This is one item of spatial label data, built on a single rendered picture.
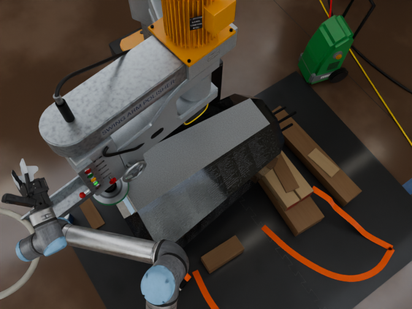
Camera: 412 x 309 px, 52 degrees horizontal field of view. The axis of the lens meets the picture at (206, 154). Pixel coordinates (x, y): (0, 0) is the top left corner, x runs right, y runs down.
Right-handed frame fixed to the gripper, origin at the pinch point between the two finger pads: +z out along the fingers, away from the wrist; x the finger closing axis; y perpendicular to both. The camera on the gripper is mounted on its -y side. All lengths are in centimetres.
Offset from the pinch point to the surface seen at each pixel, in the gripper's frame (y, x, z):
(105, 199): 58, -59, -21
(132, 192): 74, -56, -23
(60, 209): 29, -53, -18
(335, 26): 265, 5, 36
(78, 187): 41, -49, -10
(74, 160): 24.5, -3.7, -4.7
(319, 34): 263, -10, 38
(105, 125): 33.9, 15.1, 1.9
